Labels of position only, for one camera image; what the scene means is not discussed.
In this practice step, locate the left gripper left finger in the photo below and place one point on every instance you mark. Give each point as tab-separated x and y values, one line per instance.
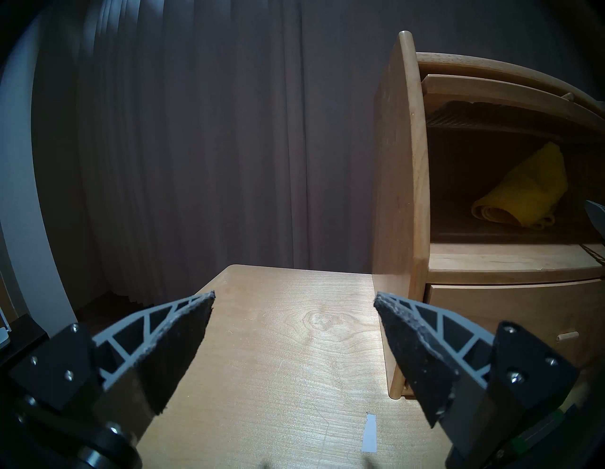
160	350

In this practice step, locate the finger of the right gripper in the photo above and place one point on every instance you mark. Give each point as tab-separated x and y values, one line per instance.
599	253
599	212

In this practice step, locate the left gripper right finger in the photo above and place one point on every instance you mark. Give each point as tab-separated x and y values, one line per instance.
425	359

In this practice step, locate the yellow towel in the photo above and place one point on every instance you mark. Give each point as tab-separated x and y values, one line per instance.
529	194

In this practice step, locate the wooden flip door wavy window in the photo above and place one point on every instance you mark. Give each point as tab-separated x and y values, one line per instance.
472	90

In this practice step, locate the wooden cabinet drawer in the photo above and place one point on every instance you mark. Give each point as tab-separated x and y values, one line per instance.
496	312

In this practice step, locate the white tape strip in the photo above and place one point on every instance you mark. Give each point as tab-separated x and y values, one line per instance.
369	432

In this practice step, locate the small white box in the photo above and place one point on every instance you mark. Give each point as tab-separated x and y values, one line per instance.
4	328

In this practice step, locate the wooden storage cabinet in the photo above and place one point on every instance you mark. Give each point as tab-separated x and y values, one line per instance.
401	189

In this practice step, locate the grey pleated curtain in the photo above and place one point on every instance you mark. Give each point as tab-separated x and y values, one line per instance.
212	142

